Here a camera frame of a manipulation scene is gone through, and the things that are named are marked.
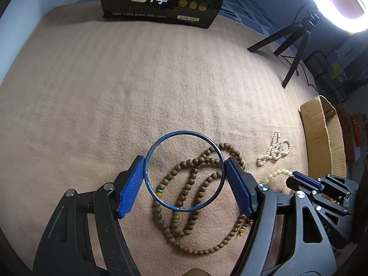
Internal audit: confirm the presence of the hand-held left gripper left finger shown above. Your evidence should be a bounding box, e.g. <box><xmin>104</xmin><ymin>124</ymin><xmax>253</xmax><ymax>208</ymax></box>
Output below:
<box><xmin>34</xmin><ymin>155</ymin><xmax>145</xmax><ymax>276</ymax></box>

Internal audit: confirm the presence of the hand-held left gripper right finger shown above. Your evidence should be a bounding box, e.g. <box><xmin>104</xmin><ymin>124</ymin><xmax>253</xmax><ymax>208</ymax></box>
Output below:
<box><xmin>224</xmin><ymin>158</ymin><xmax>337</xmax><ymax>276</ymax></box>

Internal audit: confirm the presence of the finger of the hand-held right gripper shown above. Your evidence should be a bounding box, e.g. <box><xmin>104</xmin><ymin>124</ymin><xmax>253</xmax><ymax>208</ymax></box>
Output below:
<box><xmin>286</xmin><ymin>171</ymin><xmax>352</xmax><ymax>216</ymax></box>

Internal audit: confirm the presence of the blue metal bangle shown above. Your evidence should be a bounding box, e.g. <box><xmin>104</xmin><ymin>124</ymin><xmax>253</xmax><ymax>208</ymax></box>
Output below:
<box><xmin>143</xmin><ymin>130</ymin><xmax>226</xmax><ymax>213</ymax></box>

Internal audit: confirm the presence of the brown cardboard box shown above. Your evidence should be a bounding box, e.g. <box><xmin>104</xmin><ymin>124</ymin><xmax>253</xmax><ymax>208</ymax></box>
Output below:
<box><xmin>299</xmin><ymin>95</ymin><xmax>356</xmax><ymax>179</ymax></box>

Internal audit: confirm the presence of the red brown box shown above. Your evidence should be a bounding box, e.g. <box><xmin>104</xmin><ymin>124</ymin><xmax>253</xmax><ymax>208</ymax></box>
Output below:
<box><xmin>351</xmin><ymin>112</ymin><xmax>368</xmax><ymax>148</ymax></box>

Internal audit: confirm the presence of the black tripod stand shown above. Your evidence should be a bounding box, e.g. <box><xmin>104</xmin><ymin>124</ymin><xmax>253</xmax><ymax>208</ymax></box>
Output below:
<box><xmin>247</xmin><ymin>11</ymin><xmax>321</xmax><ymax>89</ymax></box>

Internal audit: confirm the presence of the black printed snack bag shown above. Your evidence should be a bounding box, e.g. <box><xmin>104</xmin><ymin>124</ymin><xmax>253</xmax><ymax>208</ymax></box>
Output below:
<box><xmin>101</xmin><ymin>0</ymin><xmax>227</xmax><ymax>29</ymax></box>

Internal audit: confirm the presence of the pale yellow bead bracelet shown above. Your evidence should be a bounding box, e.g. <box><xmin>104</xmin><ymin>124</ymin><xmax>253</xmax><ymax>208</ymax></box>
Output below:
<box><xmin>260</xmin><ymin>168</ymin><xmax>296</xmax><ymax>195</ymax></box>

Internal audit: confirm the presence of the white pearl bracelet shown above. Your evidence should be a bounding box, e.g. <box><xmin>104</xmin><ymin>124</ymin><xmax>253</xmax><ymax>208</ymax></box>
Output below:
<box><xmin>257</xmin><ymin>131</ymin><xmax>292</xmax><ymax>167</ymax></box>

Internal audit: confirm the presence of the brown wooden bead necklace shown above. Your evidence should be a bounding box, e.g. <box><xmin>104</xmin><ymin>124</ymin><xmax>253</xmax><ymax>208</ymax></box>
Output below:
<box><xmin>152</xmin><ymin>143</ymin><xmax>255</xmax><ymax>256</ymax></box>

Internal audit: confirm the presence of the white ring light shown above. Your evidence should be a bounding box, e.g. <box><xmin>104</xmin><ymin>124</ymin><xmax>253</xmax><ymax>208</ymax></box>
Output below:
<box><xmin>300</xmin><ymin>0</ymin><xmax>368</xmax><ymax>34</ymax></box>

